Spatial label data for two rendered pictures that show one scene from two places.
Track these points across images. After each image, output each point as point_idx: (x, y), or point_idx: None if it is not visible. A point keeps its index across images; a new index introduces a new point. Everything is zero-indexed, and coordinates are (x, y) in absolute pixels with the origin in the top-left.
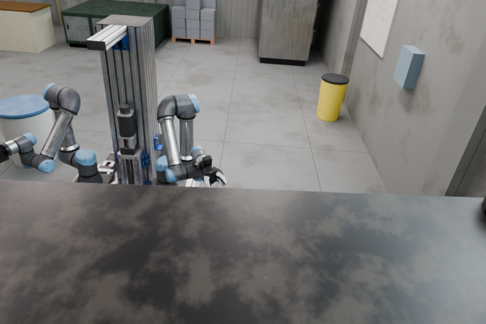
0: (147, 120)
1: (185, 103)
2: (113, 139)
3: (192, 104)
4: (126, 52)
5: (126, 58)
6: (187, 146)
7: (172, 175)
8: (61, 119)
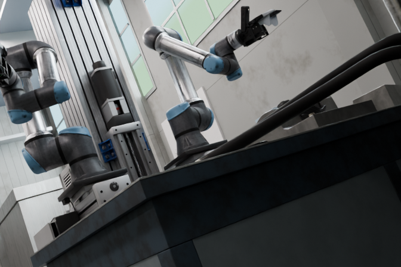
0: (126, 84)
1: (169, 29)
2: (91, 125)
3: (175, 31)
4: (79, 8)
5: (80, 14)
6: (191, 84)
7: (216, 56)
8: (47, 55)
